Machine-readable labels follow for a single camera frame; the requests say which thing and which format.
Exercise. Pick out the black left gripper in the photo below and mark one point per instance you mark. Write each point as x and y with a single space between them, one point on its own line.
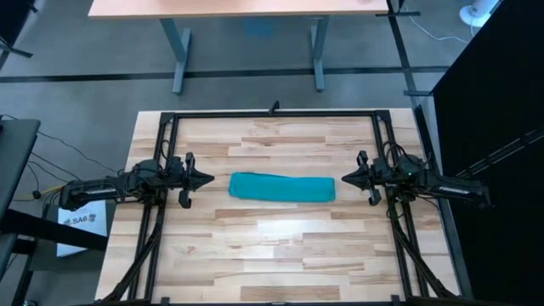
180 178

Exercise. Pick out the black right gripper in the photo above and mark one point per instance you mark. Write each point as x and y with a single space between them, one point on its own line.
374 178

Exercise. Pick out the teal microfibre towel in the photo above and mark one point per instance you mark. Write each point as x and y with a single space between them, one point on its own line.
280 188

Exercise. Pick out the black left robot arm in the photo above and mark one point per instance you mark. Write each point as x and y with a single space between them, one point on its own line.
106 189

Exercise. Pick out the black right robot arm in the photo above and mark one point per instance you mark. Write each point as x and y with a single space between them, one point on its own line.
450 189

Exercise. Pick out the white SA6 paper sign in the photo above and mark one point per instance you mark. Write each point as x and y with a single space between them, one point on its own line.
95 229

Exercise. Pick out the long black floor strip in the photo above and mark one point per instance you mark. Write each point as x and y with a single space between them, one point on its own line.
255 72
406 64

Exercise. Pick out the grey table leg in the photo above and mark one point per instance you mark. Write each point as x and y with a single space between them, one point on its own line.
319 51
180 55

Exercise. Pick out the black support beam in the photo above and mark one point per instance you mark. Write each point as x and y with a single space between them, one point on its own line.
51 231

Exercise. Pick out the light wooden table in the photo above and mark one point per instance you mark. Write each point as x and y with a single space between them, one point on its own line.
238 7

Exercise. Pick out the dark grey desk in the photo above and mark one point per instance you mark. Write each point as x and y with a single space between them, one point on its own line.
17 161

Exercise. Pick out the white floor fan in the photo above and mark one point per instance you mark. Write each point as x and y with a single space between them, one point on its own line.
476 15

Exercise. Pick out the black equipment stand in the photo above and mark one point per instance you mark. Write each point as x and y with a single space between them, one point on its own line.
13 17

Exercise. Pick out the black aluminium table frame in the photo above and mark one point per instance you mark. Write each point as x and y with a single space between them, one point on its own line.
340 115

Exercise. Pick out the large black partition wall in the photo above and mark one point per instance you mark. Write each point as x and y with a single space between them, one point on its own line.
501 85

